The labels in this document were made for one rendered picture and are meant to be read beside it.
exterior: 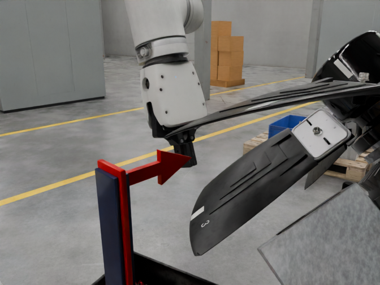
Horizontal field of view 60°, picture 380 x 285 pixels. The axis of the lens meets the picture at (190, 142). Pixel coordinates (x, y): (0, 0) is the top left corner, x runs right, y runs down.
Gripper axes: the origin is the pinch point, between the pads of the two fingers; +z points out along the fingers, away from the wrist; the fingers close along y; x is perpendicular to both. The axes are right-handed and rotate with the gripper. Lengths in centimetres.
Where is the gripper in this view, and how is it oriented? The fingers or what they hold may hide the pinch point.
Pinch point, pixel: (185, 155)
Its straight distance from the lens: 55.6
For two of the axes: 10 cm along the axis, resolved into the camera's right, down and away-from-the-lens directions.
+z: 2.1, 9.7, 1.0
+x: -6.8, 0.7, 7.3
